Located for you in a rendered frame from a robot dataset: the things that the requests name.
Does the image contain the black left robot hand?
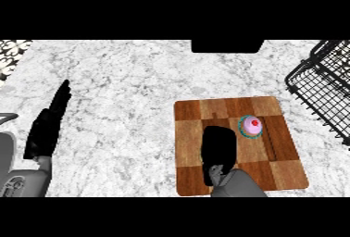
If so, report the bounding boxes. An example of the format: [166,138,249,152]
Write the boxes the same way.
[23,79,74,161]

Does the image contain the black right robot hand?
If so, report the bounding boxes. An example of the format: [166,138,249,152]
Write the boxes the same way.
[200,125,240,187]

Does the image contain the brown checkered wooden cutting board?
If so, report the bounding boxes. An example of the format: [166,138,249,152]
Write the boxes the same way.
[173,95,311,197]

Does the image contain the pink cupcake with red cherry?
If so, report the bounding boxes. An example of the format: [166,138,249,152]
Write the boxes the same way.
[237,114,266,141]

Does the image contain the black and white patterned tile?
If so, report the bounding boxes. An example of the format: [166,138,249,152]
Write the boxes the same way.
[0,39,35,81]

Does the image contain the black appliance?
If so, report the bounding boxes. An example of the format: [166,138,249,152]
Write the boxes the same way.
[191,39,268,54]

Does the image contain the black wire tiered basket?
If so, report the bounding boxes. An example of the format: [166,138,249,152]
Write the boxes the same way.
[286,39,350,146]

